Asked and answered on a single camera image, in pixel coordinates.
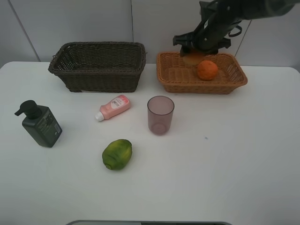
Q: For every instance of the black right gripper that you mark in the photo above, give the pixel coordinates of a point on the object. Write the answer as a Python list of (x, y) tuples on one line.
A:
[(220, 21)]

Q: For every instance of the red yellow peach fruit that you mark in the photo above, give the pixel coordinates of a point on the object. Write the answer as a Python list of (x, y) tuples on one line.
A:
[(193, 57)]

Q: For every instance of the orange tangerine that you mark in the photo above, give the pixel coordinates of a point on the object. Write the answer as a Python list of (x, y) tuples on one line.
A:
[(207, 70)]

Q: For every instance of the pink squeeze bottle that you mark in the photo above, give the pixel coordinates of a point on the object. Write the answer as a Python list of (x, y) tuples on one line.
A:
[(116, 106)]

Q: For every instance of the dark green pump bottle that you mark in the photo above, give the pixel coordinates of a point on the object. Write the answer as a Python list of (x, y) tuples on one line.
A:
[(40, 123)]

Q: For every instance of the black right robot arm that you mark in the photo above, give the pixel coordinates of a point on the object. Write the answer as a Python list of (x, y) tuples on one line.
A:
[(258, 9)]

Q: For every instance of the light orange wicker basket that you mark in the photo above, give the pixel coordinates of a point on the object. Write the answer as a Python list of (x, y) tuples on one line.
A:
[(178, 77)]

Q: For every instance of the translucent purple plastic cup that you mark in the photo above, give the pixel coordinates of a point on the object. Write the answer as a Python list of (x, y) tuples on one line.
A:
[(160, 114)]

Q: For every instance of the dark brown wicker basket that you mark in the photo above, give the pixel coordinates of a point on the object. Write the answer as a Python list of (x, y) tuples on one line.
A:
[(109, 67)]

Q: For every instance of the green papaya fruit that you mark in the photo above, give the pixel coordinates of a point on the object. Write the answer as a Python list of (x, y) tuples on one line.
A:
[(117, 154)]

